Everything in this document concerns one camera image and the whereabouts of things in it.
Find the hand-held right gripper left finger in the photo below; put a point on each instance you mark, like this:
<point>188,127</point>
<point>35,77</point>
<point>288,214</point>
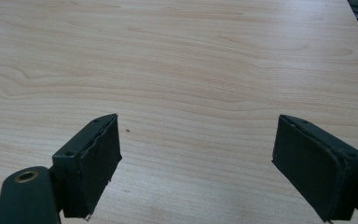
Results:
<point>88,168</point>

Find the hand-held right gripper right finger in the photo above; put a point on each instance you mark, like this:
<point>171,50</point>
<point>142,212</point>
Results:
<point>317,168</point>

